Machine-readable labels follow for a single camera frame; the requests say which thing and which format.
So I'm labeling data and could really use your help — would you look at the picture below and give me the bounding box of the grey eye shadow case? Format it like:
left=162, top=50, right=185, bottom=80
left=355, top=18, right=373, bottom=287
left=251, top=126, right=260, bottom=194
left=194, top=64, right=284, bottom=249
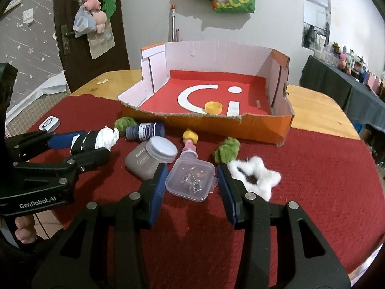
left=125, top=142, right=161, bottom=180

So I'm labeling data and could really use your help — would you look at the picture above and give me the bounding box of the dark-clothed side table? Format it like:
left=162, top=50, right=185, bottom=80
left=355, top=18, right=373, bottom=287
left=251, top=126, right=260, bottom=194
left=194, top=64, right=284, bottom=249
left=300, top=55, right=385, bottom=132

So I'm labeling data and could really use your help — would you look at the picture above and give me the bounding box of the orange cardboard box tray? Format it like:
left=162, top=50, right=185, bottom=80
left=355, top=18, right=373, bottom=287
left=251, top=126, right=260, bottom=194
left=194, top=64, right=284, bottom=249
left=118, top=40, right=294, bottom=146

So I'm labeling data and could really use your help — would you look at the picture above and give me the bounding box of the clear plastic box with clips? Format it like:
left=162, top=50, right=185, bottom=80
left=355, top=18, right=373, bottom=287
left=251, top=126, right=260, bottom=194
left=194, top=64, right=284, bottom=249
left=165, top=157, right=218, bottom=202

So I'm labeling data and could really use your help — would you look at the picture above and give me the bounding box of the dark wooden door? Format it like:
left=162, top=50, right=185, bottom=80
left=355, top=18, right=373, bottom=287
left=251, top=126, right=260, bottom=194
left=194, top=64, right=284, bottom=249
left=53, top=0, right=130, bottom=92

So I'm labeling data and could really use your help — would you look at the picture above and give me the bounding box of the small white sticker tag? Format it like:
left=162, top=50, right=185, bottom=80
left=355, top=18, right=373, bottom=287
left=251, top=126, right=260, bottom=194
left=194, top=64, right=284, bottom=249
left=96, top=79, right=109, bottom=85

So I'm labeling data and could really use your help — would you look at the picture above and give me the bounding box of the round white lid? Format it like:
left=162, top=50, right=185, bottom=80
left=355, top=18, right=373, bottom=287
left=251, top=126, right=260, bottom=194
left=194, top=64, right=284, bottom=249
left=146, top=136, right=178, bottom=164

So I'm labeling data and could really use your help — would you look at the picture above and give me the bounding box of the green plush toy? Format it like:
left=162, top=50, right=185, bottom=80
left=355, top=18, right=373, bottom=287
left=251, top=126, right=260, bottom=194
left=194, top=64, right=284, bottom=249
left=102, top=0, right=117, bottom=20

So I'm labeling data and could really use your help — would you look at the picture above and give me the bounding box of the metal pole with red tip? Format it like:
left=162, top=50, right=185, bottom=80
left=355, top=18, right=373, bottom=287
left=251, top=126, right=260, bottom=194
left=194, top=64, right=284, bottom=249
left=171, top=4, right=177, bottom=42

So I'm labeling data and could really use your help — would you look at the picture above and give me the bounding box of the black and white sock roll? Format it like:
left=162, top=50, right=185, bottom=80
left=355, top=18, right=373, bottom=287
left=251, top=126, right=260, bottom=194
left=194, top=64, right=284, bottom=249
left=70, top=126, right=120, bottom=155

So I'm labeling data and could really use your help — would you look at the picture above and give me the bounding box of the person's left hand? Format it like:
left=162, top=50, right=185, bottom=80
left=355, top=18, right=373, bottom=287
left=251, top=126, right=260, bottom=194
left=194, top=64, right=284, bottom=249
left=15, top=215, right=37, bottom=244

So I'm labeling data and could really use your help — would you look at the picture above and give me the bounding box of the white square device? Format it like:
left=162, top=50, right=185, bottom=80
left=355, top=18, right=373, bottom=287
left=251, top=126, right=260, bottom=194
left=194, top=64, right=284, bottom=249
left=38, top=116, right=61, bottom=133

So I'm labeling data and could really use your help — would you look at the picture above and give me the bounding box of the white fluffy scrunchie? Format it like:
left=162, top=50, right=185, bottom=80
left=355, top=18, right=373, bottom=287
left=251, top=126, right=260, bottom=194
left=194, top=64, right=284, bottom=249
left=227, top=156, right=281, bottom=202

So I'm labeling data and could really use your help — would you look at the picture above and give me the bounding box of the red table cloth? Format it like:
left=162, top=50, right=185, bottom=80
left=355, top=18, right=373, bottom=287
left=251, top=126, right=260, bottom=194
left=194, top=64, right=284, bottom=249
left=30, top=95, right=384, bottom=288

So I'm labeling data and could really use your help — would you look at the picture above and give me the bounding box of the green fuzzy scrunchie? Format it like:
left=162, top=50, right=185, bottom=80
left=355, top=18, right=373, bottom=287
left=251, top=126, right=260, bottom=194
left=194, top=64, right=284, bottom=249
left=114, top=117, right=138, bottom=136
left=213, top=137, right=241, bottom=164

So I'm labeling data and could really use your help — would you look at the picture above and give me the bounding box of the grey plastic bag on door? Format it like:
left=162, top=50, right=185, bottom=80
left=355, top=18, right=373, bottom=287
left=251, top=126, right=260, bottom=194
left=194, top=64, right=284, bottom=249
left=73, top=5, right=96, bottom=38

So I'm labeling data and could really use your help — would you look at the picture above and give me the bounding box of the yellow-haired pink doll figure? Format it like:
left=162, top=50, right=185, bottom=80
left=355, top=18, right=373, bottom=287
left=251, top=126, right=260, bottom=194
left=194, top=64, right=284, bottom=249
left=180, top=129, right=198, bottom=159

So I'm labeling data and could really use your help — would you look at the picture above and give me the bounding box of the yellow plastic cap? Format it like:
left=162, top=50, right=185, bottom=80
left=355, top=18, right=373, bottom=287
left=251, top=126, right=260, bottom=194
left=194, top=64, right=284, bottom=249
left=205, top=101, right=223, bottom=116

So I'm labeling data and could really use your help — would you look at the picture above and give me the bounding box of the dark blue ink bottle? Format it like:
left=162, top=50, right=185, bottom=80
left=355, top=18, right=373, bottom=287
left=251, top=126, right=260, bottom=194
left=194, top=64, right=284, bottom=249
left=125, top=123, right=165, bottom=142

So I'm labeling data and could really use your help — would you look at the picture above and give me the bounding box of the pink plush toy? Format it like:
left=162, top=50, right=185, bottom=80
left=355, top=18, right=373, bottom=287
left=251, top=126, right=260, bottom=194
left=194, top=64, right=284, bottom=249
left=82, top=0, right=107, bottom=34

